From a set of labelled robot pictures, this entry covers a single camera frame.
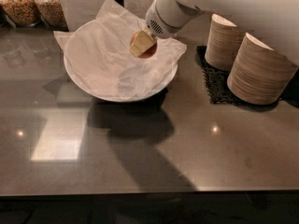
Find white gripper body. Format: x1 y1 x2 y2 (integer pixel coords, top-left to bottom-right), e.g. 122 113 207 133
145 4 178 39

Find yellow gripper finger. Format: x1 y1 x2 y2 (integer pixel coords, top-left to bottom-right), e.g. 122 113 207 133
130 28 157 57

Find white bowl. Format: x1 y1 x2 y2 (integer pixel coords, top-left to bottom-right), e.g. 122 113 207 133
63 17 179 104

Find red apple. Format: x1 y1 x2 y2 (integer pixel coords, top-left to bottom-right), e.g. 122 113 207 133
136 43 157 58

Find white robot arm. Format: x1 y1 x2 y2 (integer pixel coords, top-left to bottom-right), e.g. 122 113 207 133
145 0 299 65

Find white paper liner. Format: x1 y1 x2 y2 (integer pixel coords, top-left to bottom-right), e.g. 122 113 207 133
53 0 188 100

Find left white sign panel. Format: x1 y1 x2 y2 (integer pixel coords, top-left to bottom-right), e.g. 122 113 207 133
60 0 105 32

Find left stack paper bowls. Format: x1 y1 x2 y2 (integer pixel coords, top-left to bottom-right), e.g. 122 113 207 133
205 14 245 71

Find stack paper bowls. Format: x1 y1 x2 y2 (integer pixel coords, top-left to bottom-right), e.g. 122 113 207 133
205 14 245 71
227 34 298 105

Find black mesh mat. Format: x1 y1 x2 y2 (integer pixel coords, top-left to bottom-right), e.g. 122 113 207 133
196 46 244 105

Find right glass cereal jar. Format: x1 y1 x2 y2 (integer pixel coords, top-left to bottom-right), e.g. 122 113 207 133
34 0 66 27

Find glass cereal jar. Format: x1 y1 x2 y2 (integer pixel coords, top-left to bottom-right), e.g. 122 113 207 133
0 0 40 26
34 0 66 27

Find right stack paper bowls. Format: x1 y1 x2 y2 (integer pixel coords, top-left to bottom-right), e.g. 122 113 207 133
227 34 298 105

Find left glass cereal jar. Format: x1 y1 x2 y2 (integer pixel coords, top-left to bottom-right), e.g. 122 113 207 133
0 0 40 26

